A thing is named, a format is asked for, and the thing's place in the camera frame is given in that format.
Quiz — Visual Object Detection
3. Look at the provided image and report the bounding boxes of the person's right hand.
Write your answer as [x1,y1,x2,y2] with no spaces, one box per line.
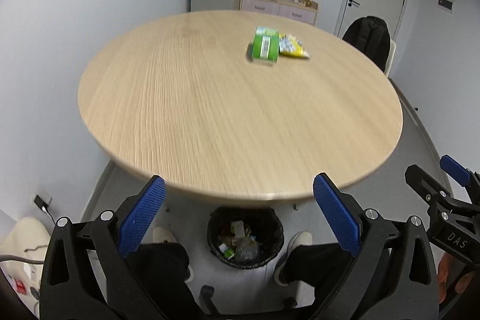
[437,253,477,306]

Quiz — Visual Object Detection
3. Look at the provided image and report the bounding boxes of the white power strip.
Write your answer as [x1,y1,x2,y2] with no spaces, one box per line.
[7,264,42,306]

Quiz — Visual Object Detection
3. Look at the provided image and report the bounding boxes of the green carton box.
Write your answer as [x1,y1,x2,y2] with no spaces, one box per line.
[245,25,281,65]

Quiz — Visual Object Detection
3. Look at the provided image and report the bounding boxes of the beige bag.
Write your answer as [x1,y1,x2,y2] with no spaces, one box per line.
[0,217,51,264]

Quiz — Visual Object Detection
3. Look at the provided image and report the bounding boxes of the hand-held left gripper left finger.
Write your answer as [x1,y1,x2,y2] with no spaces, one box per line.
[39,175,167,320]

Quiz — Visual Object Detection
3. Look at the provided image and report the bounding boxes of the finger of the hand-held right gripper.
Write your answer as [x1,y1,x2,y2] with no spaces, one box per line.
[439,154,480,206]
[405,164,457,209]

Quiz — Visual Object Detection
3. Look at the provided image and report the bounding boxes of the person's left leg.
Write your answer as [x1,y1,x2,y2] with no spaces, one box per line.
[127,241,196,320]

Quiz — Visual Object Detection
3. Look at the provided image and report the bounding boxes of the pink white cabinet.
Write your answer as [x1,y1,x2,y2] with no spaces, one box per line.
[235,0,320,26]

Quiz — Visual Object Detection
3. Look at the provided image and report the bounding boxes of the grey cable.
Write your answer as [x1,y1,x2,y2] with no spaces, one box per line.
[0,254,44,264]

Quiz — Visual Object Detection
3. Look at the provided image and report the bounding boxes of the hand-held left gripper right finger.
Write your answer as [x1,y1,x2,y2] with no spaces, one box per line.
[313,173,439,320]

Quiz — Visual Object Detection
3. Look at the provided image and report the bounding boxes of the yellow snack packet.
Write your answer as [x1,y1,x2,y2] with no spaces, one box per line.
[278,33,311,60]

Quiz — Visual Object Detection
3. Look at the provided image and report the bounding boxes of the clear plastic bag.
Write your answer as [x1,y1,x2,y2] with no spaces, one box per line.
[234,238,261,262]

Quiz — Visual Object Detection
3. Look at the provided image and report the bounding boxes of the black trash bin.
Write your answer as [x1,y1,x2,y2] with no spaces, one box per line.
[207,206,284,270]

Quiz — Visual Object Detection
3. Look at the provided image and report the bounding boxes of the round wooden table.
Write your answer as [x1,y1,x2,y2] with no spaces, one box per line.
[78,10,404,210]

